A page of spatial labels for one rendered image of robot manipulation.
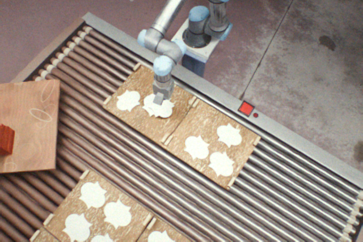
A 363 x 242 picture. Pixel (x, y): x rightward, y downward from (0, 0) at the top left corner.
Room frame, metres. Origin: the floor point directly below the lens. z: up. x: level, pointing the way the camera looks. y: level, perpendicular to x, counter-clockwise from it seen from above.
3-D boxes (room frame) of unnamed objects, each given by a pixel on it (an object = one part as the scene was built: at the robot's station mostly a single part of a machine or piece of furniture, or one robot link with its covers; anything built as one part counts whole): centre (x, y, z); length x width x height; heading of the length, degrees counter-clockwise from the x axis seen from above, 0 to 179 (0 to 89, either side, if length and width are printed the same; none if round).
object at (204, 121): (0.58, -0.16, 0.93); 0.41 x 0.35 x 0.02; 61
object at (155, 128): (0.78, 0.20, 0.93); 0.41 x 0.35 x 0.02; 61
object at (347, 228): (0.64, -0.06, 0.90); 1.95 x 0.05 x 0.05; 61
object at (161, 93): (0.71, 0.12, 1.23); 0.12 x 0.09 x 0.16; 162
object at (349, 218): (0.68, -0.08, 0.90); 1.95 x 0.05 x 0.05; 61
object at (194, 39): (1.30, -0.03, 0.95); 0.15 x 0.15 x 0.10
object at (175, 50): (0.83, 0.08, 1.38); 0.11 x 0.11 x 0.08; 64
